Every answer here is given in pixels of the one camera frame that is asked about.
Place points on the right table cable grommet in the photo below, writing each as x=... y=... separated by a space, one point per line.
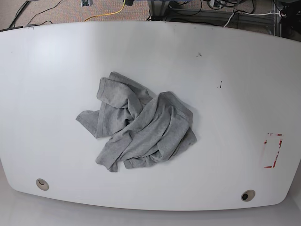
x=248 y=195

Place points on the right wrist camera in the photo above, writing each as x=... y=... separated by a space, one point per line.
x=86 y=3

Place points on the aluminium frame rail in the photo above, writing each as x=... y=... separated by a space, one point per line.
x=244 y=14

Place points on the left table cable grommet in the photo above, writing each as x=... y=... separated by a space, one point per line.
x=42 y=184

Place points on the table cable grommet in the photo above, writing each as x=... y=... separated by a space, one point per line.
x=248 y=195
x=42 y=184

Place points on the red tape rectangle marking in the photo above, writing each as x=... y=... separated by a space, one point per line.
x=271 y=150

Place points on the grey t-shirt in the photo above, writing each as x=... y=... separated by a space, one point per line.
x=142 y=130

